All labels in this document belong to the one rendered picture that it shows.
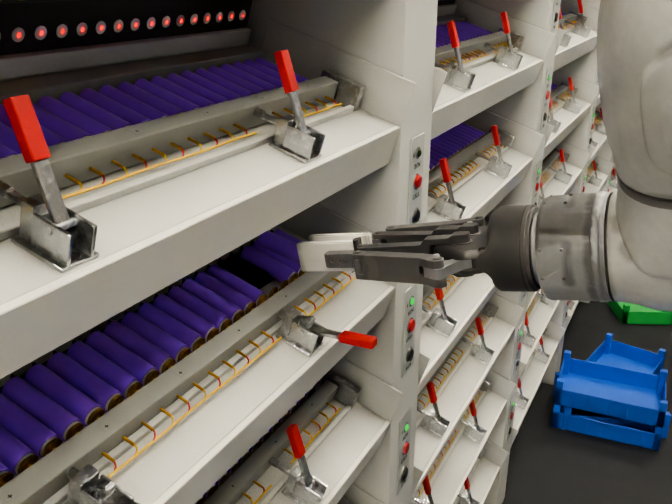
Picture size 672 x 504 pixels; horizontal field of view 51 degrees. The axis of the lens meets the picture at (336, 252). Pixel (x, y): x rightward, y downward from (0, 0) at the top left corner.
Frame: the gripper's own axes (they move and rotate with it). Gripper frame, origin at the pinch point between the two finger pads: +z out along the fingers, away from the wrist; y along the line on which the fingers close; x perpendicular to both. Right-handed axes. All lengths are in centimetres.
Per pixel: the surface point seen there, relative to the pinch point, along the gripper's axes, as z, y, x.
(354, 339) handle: -3.8, 5.9, 6.6
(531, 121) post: 0, -83, 2
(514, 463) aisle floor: 20, -107, 100
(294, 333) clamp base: 2.5, 6.3, 6.1
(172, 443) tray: 3.2, 23.9, 7.2
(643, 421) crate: -11, -131, 97
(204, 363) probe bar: 4.3, 17.3, 3.8
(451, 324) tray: 4.2, -37.1, 24.9
